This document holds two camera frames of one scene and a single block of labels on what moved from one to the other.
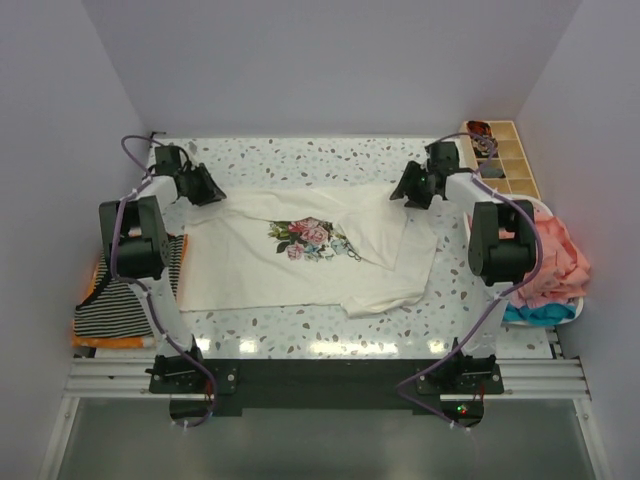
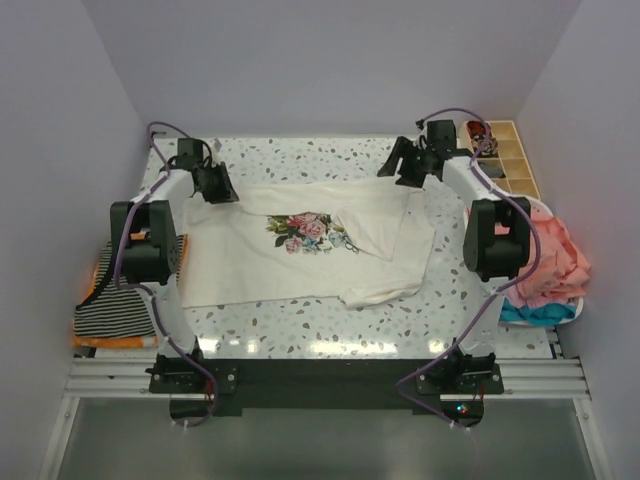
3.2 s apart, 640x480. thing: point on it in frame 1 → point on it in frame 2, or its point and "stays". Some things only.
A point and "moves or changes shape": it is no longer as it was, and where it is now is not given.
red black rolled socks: x=481 y=127 stays
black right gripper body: x=416 y=186 → x=413 y=169
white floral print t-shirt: x=358 y=249 moves or changes shape
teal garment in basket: x=540 y=314 stays
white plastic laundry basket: x=543 y=211 stays
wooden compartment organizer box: x=510 y=155 stays
